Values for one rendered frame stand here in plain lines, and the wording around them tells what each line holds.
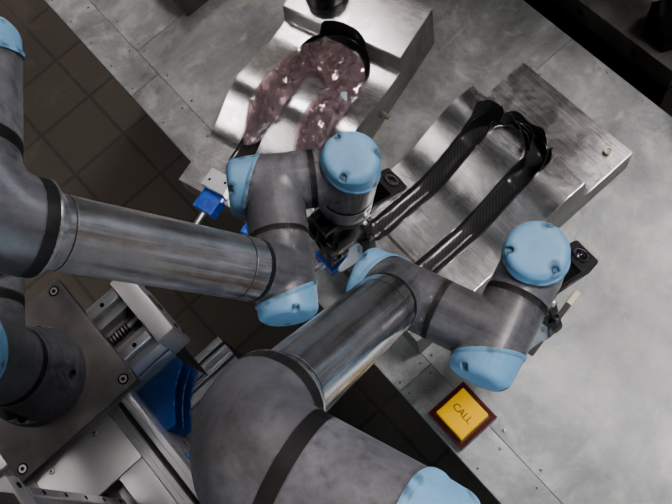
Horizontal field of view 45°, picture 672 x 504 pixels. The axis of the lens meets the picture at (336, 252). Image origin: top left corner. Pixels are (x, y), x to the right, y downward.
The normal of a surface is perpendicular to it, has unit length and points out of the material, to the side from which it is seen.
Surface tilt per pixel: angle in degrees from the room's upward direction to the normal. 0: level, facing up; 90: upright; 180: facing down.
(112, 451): 0
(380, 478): 38
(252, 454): 12
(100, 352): 0
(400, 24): 0
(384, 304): 57
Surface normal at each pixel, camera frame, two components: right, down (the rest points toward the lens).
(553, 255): -0.16, -0.34
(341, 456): 0.18, -0.79
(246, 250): 0.69, -0.43
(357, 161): 0.05, -0.33
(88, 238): 0.69, 0.12
